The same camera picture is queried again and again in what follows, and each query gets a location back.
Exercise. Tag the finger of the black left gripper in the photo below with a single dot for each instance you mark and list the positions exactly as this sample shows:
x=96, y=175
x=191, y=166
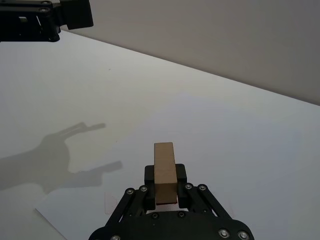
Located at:
x=77, y=13

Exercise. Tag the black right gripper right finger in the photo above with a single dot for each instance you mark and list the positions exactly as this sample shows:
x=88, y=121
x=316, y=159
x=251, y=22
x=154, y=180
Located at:
x=180, y=192

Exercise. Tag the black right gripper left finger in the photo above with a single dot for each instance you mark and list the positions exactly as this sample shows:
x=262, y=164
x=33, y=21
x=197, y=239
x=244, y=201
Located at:
x=150, y=190

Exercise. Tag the tan wooden block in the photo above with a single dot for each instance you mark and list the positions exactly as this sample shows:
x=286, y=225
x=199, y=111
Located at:
x=163, y=170

